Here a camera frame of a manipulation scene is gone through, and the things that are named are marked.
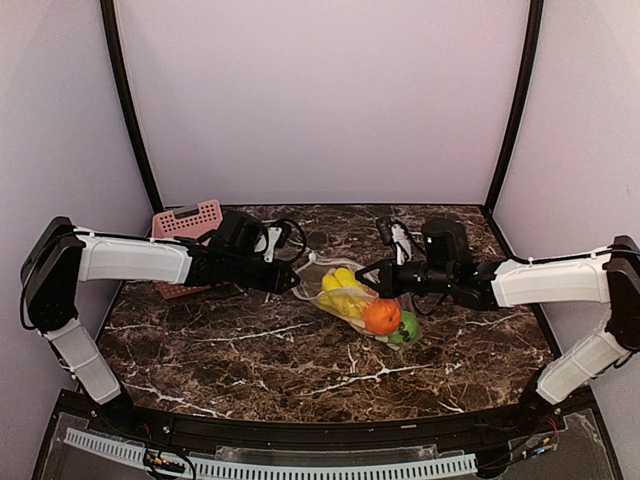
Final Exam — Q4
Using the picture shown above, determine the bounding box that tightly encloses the white slotted cable duct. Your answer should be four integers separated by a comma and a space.
64, 428, 478, 479

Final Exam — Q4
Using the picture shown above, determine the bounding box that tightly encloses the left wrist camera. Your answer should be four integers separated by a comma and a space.
214, 209, 307, 264

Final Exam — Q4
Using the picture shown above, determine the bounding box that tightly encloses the black frame post left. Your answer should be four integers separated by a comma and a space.
100, 0, 164, 214

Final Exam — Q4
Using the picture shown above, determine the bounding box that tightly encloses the black frame post right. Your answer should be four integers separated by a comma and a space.
483, 0, 545, 216

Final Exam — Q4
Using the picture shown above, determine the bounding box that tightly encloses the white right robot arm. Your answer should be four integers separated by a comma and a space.
356, 234, 639, 434

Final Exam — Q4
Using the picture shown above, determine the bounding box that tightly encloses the black frame post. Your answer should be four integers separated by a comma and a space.
100, 0, 164, 214
483, 0, 545, 216

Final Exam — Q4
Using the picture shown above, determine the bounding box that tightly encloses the yellow fake lemon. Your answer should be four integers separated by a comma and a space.
322, 267, 359, 291

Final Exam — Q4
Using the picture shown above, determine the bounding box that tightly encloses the pink perforated plastic basket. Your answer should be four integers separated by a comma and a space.
151, 200, 222, 300

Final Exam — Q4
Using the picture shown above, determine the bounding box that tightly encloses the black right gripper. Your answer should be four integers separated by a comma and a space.
355, 256, 455, 299

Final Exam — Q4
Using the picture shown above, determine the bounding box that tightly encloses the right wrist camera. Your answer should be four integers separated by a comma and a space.
377, 215, 469, 274

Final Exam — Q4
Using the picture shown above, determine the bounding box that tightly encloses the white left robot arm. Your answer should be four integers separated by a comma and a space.
19, 213, 300, 436

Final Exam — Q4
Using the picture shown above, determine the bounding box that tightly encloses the yellow fake banana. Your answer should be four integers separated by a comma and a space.
316, 288, 376, 320

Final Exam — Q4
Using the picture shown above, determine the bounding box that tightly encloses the black front rail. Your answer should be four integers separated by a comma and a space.
77, 395, 553, 453

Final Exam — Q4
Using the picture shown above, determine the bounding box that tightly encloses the orange fake fruit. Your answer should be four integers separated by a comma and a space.
362, 299, 401, 336

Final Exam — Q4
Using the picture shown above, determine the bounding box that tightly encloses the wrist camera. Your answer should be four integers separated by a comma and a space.
214, 209, 307, 264
377, 215, 469, 274

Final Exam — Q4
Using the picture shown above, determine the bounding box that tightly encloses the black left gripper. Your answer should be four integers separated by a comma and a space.
225, 251, 299, 293

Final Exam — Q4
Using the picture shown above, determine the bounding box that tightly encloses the green fake watermelon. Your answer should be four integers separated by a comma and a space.
387, 311, 420, 346

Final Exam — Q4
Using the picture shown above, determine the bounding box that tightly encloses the clear zip top bag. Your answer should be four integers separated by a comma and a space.
293, 253, 421, 351

